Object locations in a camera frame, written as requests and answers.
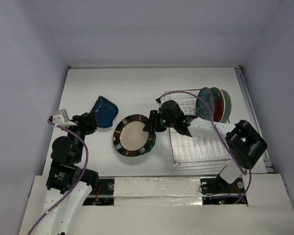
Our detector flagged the green plate with white rim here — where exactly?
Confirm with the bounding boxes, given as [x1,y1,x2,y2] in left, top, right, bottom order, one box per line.
[220,90,232,123]

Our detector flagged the red and teal glazed plate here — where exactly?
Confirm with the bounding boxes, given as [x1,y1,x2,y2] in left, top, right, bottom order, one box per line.
[196,87,224,122]

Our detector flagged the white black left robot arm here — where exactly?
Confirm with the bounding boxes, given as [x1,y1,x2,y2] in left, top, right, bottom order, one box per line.
[28,109,98,235]

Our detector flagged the teal embossed scalloped plate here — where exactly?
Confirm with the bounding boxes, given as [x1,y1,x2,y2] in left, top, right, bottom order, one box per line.
[142,133,157,155]

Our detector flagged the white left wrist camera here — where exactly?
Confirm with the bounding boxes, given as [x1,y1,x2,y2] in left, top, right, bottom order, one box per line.
[49,109,76,127]

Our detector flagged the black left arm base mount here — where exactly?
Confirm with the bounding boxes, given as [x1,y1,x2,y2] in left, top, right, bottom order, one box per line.
[83,177,115,206]

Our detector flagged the chrome wire dish rack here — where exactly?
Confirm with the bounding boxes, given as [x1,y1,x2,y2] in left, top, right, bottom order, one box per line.
[161,89,231,167]

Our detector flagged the silver foil covered bar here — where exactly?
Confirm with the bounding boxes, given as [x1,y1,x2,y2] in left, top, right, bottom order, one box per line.
[113,176,203,206]

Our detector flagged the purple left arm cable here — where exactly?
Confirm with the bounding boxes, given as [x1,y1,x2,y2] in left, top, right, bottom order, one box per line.
[25,118,89,235]

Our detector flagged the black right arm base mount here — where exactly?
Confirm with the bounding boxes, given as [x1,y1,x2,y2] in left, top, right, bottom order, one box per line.
[200,178,233,196]

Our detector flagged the beige plate with brown rim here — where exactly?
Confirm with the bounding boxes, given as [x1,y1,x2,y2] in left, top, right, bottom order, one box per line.
[113,114,154,157]

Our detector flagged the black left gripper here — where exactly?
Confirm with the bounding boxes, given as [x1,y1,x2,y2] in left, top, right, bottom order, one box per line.
[63,110,97,161]

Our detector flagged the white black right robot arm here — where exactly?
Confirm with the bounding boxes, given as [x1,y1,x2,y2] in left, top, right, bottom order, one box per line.
[143,100,268,192]

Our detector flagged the dark blue teardrop plate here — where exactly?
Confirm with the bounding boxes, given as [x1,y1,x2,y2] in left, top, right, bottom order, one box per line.
[91,95,119,128]

